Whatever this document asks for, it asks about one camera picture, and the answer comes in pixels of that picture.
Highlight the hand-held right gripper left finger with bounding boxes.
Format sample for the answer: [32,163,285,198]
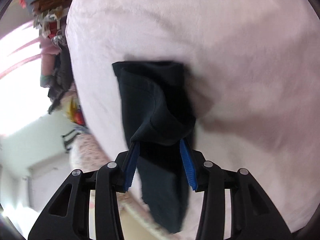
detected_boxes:
[27,141,140,240]

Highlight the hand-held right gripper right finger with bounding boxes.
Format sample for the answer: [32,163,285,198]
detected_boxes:
[179,139,293,240]

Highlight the black pants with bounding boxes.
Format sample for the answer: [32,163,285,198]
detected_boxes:
[112,60,198,234]

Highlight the floral bed sheet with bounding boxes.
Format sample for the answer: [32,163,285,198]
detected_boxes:
[70,130,173,235]

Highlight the striped cloth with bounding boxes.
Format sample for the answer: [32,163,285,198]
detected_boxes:
[62,126,88,153]

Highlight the yellow and red toy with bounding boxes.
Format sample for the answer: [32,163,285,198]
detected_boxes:
[67,96,85,125]

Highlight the dark hanging jacket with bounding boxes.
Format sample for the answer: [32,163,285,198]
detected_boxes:
[47,44,75,114]

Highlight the pale pink bed blanket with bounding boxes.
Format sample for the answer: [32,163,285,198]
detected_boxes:
[65,0,320,234]

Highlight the pink cloth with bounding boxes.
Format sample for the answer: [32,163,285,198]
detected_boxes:
[40,44,62,80]

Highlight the red box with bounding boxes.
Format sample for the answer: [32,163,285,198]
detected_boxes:
[47,21,63,39]

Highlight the pink curtain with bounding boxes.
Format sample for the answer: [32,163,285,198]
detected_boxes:
[0,20,42,80]

